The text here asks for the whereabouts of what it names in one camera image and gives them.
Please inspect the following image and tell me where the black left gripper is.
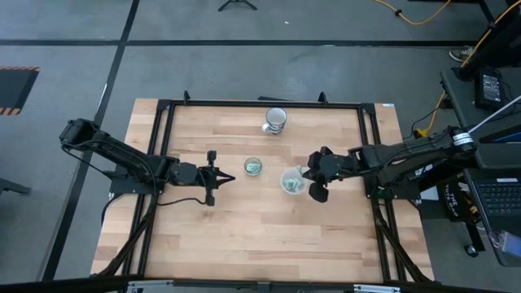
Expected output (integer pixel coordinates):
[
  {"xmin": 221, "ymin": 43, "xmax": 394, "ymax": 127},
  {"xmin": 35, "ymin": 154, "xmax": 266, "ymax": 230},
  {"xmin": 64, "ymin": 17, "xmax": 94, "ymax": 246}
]
[{"xmin": 198, "ymin": 151, "xmax": 236, "ymax": 207}]

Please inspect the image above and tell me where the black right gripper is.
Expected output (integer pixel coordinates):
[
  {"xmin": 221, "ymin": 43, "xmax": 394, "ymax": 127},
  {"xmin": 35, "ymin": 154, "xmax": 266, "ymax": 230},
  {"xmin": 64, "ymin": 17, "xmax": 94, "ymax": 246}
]
[{"xmin": 301, "ymin": 146, "xmax": 356, "ymax": 203}]

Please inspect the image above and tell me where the translucent round plastic container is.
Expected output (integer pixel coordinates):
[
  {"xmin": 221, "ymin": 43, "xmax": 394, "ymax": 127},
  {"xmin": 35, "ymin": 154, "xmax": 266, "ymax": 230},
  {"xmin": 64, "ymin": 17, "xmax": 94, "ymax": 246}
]
[{"xmin": 279, "ymin": 165, "xmax": 309, "ymax": 195}]

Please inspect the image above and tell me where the clear glass jar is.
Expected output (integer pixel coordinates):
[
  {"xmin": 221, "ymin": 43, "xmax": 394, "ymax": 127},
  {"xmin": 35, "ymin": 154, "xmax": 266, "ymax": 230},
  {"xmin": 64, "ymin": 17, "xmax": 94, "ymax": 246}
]
[{"xmin": 243, "ymin": 156, "xmax": 263, "ymax": 177}]

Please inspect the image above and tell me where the black crossbar with silver brackets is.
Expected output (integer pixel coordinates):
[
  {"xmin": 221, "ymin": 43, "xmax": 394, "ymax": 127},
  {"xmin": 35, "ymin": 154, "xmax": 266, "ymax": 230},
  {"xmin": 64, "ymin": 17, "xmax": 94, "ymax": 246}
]
[{"xmin": 0, "ymin": 275, "xmax": 521, "ymax": 293}]

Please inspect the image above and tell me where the black printed tote bag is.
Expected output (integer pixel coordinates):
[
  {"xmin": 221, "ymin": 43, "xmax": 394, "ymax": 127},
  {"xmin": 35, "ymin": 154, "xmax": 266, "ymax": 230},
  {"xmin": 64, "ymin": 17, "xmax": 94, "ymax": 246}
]
[{"xmin": 441, "ymin": 181, "xmax": 481, "ymax": 223}]

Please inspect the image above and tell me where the dark grey side desk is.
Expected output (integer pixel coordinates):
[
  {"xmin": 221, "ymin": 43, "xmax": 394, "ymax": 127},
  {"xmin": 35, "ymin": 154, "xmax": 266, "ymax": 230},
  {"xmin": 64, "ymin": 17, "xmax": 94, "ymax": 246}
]
[{"xmin": 440, "ymin": 67, "xmax": 521, "ymax": 268}]

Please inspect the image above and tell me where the black tripod base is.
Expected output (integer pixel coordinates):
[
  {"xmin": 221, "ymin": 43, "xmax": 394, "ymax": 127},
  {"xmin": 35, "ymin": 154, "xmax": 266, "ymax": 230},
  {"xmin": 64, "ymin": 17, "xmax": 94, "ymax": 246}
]
[{"xmin": 217, "ymin": 0, "xmax": 258, "ymax": 12}]

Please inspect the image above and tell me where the black desk leg with caster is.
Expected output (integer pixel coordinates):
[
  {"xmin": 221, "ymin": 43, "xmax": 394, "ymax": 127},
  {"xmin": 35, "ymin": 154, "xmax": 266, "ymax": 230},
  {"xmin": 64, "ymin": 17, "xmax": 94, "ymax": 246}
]
[{"xmin": 463, "ymin": 221, "xmax": 486, "ymax": 258}]

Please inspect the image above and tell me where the dark laptop computer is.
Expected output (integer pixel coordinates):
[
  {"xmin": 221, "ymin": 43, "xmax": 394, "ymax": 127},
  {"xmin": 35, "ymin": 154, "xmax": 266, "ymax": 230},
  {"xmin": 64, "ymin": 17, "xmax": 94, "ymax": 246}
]
[{"xmin": 471, "ymin": 129, "xmax": 521, "ymax": 233}]

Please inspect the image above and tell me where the person's shoe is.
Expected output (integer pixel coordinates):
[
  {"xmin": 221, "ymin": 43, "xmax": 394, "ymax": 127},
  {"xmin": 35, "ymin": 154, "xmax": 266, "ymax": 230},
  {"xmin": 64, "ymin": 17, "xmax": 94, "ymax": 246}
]
[{"xmin": 449, "ymin": 46, "xmax": 475, "ymax": 63}]

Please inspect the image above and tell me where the black power adapter brick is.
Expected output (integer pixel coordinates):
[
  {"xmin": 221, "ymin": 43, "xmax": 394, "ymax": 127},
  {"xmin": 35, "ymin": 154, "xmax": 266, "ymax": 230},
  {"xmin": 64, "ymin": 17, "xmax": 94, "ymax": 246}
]
[{"xmin": 474, "ymin": 67, "xmax": 504, "ymax": 111}]

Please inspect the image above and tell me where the clear badge holder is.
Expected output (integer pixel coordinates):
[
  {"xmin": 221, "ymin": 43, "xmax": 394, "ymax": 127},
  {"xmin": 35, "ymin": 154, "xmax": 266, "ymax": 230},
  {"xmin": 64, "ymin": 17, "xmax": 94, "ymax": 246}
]
[{"xmin": 488, "ymin": 230, "xmax": 521, "ymax": 260}]

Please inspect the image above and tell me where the black chair leg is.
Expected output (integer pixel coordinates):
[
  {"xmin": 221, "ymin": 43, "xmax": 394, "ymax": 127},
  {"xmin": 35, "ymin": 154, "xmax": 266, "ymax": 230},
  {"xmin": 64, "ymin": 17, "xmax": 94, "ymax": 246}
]
[{"xmin": 0, "ymin": 177, "xmax": 33, "ymax": 195}]

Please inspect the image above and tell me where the black hazard-striped floor mat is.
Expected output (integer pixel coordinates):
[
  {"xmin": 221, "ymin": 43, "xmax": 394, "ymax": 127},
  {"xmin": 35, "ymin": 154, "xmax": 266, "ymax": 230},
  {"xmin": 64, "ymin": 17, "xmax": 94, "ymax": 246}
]
[{"xmin": 0, "ymin": 66, "xmax": 41, "ymax": 116}]

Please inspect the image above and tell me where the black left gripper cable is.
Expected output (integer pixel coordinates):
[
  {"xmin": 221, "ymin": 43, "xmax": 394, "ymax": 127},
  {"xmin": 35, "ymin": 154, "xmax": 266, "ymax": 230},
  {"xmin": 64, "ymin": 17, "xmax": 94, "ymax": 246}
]
[{"xmin": 156, "ymin": 186, "xmax": 209, "ymax": 207}]

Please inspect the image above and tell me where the black aluminium table frame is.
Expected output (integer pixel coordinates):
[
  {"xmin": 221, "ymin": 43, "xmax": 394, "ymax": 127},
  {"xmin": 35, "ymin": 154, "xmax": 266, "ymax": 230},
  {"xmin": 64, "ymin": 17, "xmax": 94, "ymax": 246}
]
[{"xmin": 91, "ymin": 90, "xmax": 435, "ymax": 286}]

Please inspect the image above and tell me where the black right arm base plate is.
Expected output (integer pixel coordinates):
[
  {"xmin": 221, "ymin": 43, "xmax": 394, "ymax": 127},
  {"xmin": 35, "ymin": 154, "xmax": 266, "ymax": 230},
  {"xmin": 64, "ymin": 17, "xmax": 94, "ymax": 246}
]
[{"xmin": 363, "ymin": 174, "xmax": 420, "ymax": 200}]

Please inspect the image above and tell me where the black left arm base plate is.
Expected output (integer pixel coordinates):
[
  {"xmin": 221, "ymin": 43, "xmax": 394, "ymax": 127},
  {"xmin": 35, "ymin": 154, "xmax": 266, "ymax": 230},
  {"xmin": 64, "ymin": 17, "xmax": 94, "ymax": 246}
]
[{"xmin": 108, "ymin": 162, "xmax": 168, "ymax": 195}]

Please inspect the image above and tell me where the yellow extension cord with plug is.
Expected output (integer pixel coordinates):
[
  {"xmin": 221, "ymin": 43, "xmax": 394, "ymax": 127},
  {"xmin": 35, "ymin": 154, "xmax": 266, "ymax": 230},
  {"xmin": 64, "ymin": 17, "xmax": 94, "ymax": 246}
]
[{"xmin": 414, "ymin": 0, "xmax": 521, "ymax": 142}]

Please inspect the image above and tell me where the black power cable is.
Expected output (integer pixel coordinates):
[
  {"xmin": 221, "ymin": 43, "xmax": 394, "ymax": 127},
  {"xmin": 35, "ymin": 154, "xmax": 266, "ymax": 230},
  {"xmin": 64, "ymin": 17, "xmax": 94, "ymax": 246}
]
[{"xmin": 402, "ymin": 103, "xmax": 449, "ymax": 142}]

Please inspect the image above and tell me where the yellow cable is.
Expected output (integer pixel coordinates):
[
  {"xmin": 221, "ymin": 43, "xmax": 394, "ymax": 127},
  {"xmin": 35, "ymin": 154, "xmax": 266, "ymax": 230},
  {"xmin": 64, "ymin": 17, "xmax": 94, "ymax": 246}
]
[{"xmin": 372, "ymin": 0, "xmax": 453, "ymax": 26}]

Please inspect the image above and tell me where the white cable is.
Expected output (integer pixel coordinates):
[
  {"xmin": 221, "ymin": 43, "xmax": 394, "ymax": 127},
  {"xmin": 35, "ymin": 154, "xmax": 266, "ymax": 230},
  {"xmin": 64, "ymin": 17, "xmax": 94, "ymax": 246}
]
[{"xmin": 467, "ymin": 95, "xmax": 521, "ymax": 134}]

